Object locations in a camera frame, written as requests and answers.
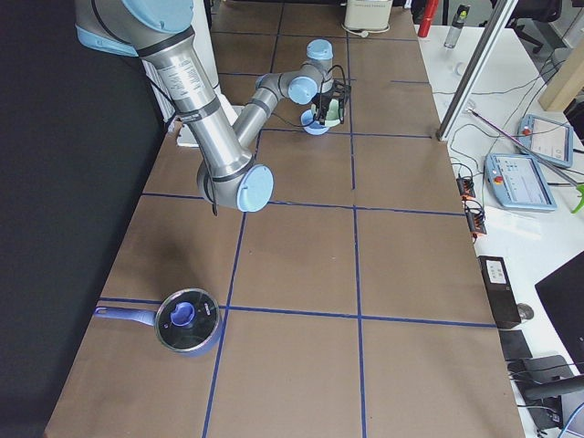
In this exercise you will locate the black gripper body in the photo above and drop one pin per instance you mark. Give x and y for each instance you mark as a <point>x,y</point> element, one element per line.
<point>325,110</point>

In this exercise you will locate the orange black connector strip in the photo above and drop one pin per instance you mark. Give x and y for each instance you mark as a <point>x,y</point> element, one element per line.
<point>473,210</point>

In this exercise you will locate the white mounting post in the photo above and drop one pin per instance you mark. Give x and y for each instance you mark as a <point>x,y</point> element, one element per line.
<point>214,131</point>

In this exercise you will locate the red bottle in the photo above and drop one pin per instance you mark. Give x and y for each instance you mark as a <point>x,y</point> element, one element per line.
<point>429,12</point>

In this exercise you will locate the near blue teach pendant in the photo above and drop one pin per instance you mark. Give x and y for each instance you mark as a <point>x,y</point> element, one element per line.
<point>517,182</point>

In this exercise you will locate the aluminium frame post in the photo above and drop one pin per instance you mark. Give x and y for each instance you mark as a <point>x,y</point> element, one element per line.
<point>495,25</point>

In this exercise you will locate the green bowl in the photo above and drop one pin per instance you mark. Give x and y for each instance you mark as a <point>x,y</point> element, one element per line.
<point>329,123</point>

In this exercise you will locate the blue teach pendant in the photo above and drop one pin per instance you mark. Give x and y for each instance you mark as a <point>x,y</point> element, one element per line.
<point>517,182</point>
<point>548,138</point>

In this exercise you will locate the far blue teach pendant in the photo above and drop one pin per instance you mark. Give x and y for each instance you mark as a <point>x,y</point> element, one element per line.
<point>548,138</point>

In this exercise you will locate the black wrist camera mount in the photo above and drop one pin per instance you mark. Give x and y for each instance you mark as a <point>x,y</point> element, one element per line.
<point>339,90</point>

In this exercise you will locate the wooden board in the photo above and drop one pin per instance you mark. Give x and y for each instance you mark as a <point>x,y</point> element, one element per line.
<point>566,84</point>

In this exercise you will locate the clear water bottle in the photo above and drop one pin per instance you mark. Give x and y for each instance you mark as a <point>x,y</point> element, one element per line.
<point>456,27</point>

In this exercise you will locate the blue bowl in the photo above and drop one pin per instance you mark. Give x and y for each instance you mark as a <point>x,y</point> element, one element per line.
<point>311,126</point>

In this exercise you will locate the purple pot with glass lid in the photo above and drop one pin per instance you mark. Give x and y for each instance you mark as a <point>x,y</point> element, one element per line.
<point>188,322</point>

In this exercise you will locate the black monitor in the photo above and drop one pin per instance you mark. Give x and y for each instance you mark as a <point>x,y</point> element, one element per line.
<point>561,295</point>

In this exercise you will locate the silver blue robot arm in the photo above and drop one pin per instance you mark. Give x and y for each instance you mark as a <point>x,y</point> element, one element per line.
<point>161,33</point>

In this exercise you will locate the black power box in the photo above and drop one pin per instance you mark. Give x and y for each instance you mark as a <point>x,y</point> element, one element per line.
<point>499,291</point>

